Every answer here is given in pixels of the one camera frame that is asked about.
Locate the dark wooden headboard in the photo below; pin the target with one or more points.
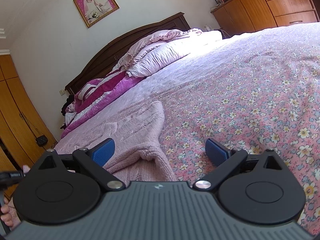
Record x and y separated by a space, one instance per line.
105 52

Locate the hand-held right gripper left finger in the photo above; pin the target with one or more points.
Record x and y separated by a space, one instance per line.
103 152

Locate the pile of dark clothes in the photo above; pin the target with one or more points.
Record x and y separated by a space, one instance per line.
67 105

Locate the white wall socket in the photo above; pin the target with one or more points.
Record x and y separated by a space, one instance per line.
62 92

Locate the pink floral bed sheet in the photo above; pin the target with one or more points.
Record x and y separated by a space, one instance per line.
250 92

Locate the brown wooden dresser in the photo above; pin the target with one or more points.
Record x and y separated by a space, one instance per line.
250 12

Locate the pink knitted sweater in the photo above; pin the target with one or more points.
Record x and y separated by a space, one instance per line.
140 130

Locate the pink checked ruffled blanket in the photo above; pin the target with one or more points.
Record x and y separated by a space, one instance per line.
155 55

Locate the light wooden wardrobe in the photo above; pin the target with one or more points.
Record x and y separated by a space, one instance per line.
15 105

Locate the framed wedding photo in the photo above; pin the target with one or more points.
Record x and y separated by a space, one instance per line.
96 3

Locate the small black handbag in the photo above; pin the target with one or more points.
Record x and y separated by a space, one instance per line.
41 140

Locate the magenta white striped quilt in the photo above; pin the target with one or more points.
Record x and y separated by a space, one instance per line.
105 92

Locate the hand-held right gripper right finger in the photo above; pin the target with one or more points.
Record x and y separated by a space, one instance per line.
216 152

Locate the person's left hand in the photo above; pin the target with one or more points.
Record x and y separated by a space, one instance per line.
5 217

